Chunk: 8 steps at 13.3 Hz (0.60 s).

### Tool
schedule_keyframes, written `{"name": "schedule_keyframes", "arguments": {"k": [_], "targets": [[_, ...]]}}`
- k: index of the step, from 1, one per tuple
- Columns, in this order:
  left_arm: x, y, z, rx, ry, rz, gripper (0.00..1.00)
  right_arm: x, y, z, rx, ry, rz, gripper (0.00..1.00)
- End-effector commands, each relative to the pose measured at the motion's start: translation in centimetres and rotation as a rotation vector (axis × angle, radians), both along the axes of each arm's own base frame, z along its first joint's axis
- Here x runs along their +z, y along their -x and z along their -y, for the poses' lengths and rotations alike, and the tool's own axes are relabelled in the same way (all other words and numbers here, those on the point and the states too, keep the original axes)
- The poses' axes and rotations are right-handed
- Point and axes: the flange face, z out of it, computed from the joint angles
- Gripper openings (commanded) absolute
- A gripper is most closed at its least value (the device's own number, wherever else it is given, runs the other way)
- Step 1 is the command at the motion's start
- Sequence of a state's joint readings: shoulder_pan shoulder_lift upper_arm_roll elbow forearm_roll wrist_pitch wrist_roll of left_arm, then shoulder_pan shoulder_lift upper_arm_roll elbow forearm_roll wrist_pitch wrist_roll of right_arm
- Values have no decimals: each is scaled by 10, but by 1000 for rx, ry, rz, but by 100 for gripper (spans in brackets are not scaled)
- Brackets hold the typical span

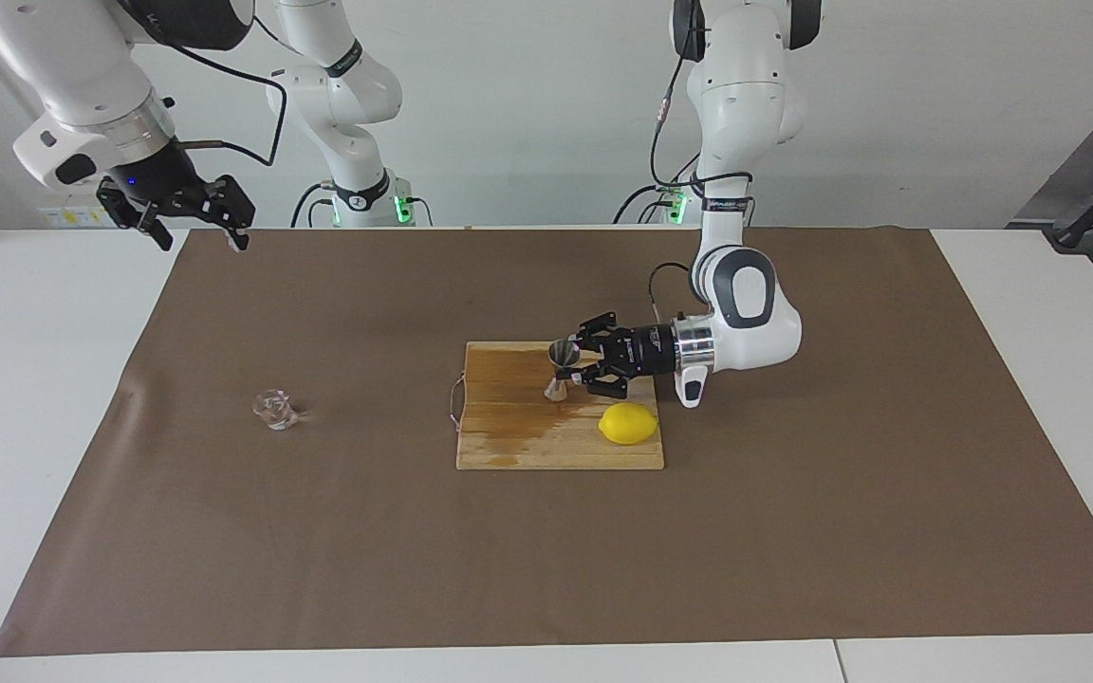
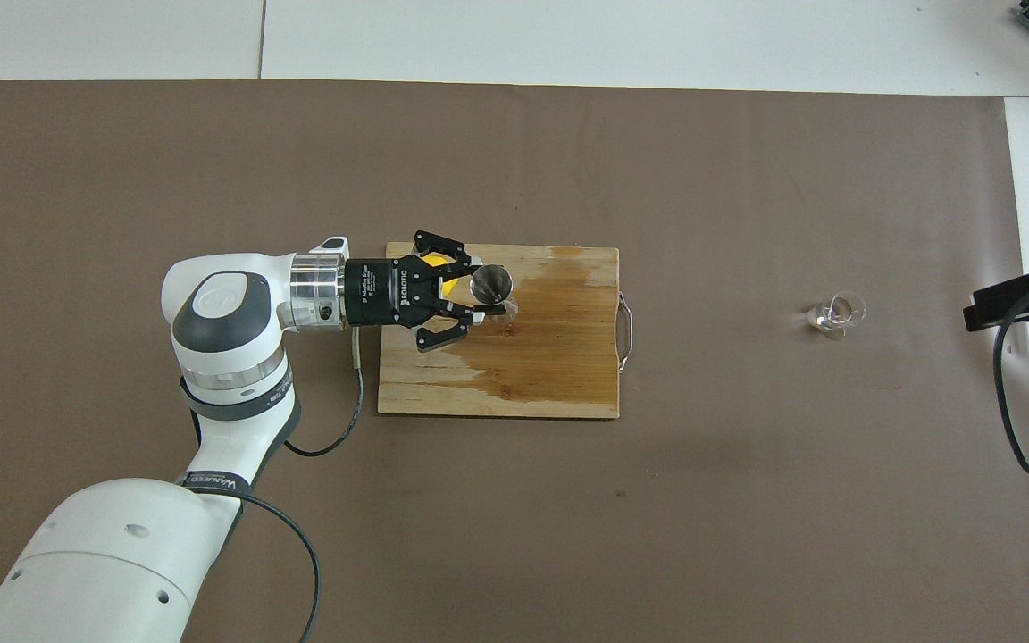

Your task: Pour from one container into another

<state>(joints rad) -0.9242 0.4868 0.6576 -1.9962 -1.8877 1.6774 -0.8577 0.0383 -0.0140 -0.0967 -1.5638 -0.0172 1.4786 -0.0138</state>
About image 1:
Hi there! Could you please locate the brown paper table mat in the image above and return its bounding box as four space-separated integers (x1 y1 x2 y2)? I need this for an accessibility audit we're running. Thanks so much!
0 226 1093 657

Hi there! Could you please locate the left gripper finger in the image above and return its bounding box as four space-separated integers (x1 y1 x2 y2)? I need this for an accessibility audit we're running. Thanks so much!
573 310 621 350
563 359 631 399

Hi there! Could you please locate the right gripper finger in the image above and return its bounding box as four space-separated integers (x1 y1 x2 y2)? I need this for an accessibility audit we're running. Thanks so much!
96 182 173 252
178 174 256 250

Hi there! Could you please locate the wooden cutting board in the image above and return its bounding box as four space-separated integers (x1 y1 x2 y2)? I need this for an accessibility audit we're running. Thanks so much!
450 341 666 471

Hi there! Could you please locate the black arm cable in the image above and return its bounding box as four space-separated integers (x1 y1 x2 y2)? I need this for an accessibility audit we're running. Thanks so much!
120 0 289 167
649 19 756 328

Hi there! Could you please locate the small clear glass cup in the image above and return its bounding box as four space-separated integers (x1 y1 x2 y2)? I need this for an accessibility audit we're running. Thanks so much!
252 388 301 432

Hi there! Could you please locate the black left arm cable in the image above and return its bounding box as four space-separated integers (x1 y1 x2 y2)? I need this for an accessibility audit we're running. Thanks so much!
649 19 756 328

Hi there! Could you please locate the yellow lemon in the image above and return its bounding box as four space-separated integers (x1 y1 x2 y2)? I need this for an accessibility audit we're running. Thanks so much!
599 402 659 446

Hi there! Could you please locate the steel double jigger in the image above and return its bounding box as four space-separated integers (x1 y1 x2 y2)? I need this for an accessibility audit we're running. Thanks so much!
545 340 582 403

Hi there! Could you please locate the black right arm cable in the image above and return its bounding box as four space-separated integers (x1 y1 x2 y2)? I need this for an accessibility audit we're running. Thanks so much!
120 0 289 167

